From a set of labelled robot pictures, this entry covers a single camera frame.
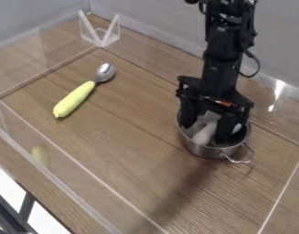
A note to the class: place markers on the clear acrylic enclosure wall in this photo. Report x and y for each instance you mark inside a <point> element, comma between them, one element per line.
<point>109,168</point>

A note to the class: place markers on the silver pot with handles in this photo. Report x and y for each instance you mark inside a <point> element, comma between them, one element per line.
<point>237,153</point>

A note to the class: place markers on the dark metal table leg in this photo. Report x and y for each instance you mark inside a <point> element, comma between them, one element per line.
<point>14,221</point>

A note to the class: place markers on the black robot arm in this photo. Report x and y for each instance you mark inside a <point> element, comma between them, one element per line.
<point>230,30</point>

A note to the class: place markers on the plush mushroom toy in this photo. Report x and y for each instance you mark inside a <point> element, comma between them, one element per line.
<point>205,133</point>

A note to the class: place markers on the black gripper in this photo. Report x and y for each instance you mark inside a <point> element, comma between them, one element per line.
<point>213,94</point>

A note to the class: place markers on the spoon with yellow-green handle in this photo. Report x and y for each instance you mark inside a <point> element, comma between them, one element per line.
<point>78,95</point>

